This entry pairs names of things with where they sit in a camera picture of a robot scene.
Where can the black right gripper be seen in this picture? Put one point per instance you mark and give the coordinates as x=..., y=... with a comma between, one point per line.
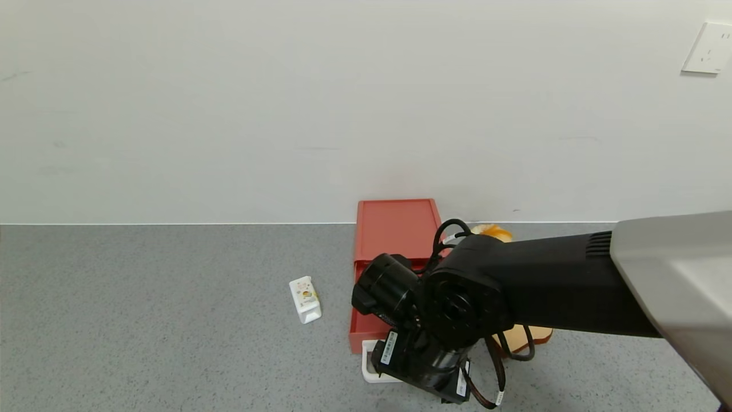
x=424, y=380

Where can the right robot arm black grey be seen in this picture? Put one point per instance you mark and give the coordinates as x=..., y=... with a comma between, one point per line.
x=549, y=280

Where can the red drawer case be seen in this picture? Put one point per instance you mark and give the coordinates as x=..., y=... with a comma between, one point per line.
x=394, y=229

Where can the toast bread slice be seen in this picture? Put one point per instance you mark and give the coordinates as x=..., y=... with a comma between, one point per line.
x=540, y=333

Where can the small white milk carton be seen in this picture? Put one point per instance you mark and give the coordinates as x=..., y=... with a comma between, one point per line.
x=306, y=300

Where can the orange white bagel bread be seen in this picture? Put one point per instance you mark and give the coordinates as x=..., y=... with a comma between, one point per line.
x=495, y=232

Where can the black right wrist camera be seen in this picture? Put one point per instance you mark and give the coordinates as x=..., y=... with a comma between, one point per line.
x=389, y=283

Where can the white wall socket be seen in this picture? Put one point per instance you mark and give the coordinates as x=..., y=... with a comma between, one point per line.
x=709, y=48

